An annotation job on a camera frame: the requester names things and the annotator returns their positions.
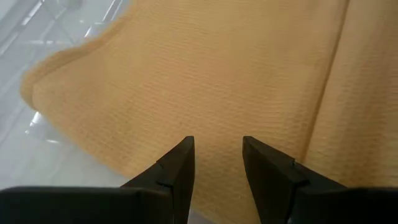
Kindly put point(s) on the orange waffle-weave towel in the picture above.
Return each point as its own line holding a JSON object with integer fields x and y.
{"x": 202, "y": 77}

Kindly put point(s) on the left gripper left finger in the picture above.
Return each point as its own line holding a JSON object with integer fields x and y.
{"x": 177, "y": 174}

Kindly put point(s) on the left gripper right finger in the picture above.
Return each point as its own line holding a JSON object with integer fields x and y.
{"x": 273, "y": 180}

